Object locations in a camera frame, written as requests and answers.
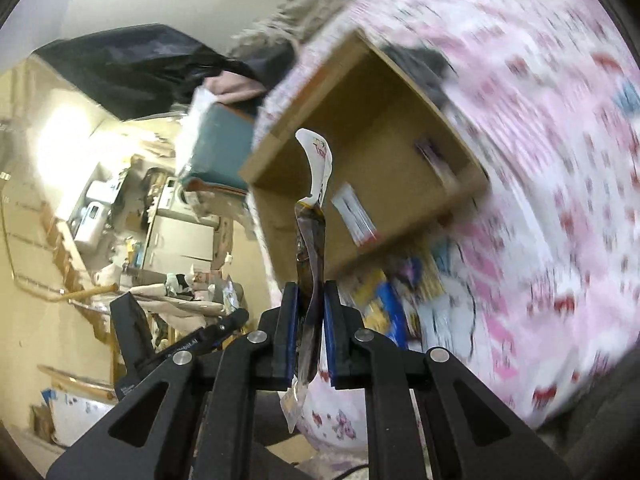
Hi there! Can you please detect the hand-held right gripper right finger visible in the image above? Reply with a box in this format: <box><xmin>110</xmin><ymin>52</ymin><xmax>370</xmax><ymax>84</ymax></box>
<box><xmin>324</xmin><ymin>280</ymin><xmax>571</xmax><ymax>480</ymax></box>

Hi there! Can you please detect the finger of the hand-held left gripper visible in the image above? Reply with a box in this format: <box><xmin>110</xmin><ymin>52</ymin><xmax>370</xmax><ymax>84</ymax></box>
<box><xmin>155</xmin><ymin>308</ymin><xmax>250</xmax><ymax>361</ymax></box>

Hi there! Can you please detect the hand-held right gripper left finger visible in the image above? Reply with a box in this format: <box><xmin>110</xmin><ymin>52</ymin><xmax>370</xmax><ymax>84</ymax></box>
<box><xmin>45</xmin><ymin>282</ymin><xmax>301</xmax><ymax>480</ymax></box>

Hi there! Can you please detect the yellow and blue snack packet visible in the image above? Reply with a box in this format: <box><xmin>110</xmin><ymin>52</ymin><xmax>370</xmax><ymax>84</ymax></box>
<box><xmin>350</xmin><ymin>270</ymin><xmax>396</xmax><ymax>331</ymax></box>

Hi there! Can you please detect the white and brown snack packet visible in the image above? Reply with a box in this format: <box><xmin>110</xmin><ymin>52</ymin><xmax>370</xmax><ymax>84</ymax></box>
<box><xmin>280</xmin><ymin>128</ymin><xmax>335</xmax><ymax>435</ymax></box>

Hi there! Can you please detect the cardboard box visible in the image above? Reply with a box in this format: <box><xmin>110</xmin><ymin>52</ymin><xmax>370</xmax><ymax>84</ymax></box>
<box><xmin>239</xmin><ymin>29</ymin><xmax>491</xmax><ymax>281</ymax></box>

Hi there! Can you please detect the beige ironing board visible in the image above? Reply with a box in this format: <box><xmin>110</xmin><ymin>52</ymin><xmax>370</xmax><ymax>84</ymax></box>
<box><xmin>117</xmin><ymin>282</ymin><xmax>241</xmax><ymax>318</ymax></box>

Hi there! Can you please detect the wooden railing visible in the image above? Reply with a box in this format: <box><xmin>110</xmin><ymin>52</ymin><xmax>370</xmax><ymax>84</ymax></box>
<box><xmin>0</xmin><ymin>170</ymin><xmax>121</xmax><ymax>401</ymax></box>

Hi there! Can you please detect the beige cabinet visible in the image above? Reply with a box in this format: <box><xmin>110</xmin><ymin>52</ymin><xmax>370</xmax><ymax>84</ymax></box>
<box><xmin>142</xmin><ymin>210</ymin><xmax>216</xmax><ymax>273</ymax></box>

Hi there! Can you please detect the white appliance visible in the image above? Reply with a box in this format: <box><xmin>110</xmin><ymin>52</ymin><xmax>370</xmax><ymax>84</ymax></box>
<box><xmin>70</xmin><ymin>200</ymin><xmax>118</xmax><ymax>253</ymax></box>

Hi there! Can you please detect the white printed board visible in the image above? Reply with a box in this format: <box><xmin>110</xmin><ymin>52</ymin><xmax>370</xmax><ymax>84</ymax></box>
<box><xmin>42</xmin><ymin>387</ymin><xmax>118</xmax><ymax>448</ymax></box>

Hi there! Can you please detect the teal fabric box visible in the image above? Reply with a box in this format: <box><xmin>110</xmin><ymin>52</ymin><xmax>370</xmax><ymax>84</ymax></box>
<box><xmin>175</xmin><ymin>87</ymin><xmax>258</xmax><ymax>196</ymax></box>

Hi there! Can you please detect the black cloth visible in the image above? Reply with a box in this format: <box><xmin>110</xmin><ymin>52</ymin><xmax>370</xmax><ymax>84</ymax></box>
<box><xmin>32</xmin><ymin>23</ymin><xmax>296</xmax><ymax>121</ymax></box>

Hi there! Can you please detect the dark grey cloth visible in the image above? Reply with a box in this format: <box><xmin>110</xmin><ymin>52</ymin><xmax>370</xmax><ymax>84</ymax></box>
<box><xmin>385</xmin><ymin>45</ymin><xmax>456</xmax><ymax>106</ymax></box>

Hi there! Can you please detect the pink printed blanket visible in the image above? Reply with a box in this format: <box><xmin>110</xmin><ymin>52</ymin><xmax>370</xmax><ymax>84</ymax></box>
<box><xmin>250</xmin><ymin>0</ymin><xmax>640</xmax><ymax>446</ymax></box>

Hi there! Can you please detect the fuzzy beige blanket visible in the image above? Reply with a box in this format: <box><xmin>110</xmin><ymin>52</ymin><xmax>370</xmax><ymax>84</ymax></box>
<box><xmin>230</xmin><ymin>0</ymin><xmax>381</xmax><ymax>61</ymax></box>

